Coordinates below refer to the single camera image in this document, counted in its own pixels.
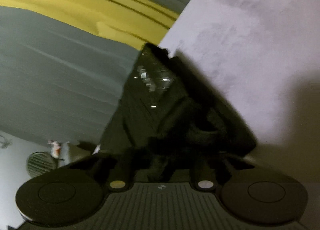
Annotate black pants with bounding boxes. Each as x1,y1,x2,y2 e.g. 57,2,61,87
77,42,258,173

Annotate white round fan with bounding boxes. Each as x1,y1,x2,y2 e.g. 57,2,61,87
26,152,57,178

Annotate white plush toy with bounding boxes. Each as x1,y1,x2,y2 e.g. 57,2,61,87
47,140,65,161

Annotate grey-green curtain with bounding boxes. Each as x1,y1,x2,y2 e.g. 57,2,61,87
1,0,190,145

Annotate yellow curtain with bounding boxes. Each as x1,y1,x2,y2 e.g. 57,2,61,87
1,0,178,50

